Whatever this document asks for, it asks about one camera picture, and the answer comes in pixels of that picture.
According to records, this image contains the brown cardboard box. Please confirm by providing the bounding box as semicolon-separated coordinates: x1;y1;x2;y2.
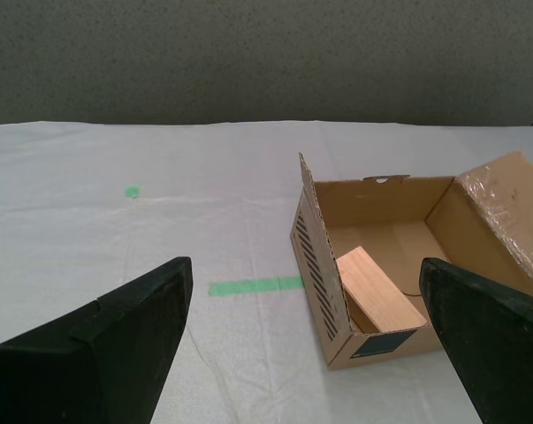
289;151;533;371

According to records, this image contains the long green tape strip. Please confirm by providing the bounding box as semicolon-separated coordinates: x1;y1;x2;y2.
208;276;305;297

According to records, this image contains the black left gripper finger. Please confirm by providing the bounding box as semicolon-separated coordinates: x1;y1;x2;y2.
419;258;533;424
0;256;193;424

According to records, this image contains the grey fabric partition panel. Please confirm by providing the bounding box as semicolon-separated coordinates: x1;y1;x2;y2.
0;0;533;128

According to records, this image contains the white table cover cloth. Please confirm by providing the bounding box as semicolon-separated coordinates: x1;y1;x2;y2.
0;119;533;424

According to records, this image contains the light wooden block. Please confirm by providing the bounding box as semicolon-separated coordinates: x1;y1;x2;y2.
336;246;429;335

